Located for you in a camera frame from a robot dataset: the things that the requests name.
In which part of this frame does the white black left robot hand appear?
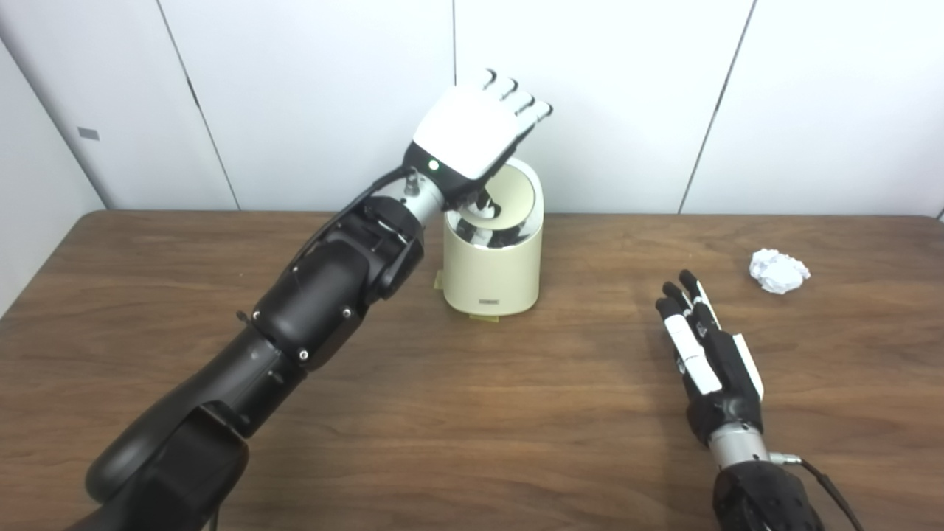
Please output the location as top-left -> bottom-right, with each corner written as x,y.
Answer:
403,68 -> 554,222

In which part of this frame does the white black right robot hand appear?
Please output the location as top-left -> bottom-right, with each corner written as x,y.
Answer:
656,269 -> 766,447

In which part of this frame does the cream round bin lid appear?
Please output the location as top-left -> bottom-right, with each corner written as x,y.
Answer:
476,164 -> 536,228

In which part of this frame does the white paper ball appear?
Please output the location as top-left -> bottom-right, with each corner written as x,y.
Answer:
749,249 -> 811,295

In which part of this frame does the cream-colored round bin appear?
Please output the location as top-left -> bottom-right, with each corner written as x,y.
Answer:
441,157 -> 545,318

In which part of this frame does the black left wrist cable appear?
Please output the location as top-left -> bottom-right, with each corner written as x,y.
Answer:
291,167 -> 417,266

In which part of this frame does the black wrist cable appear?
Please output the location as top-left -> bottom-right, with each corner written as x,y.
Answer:
771,451 -> 864,531
291,167 -> 417,266

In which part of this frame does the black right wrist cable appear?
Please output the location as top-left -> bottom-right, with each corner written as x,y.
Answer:
771,451 -> 864,531

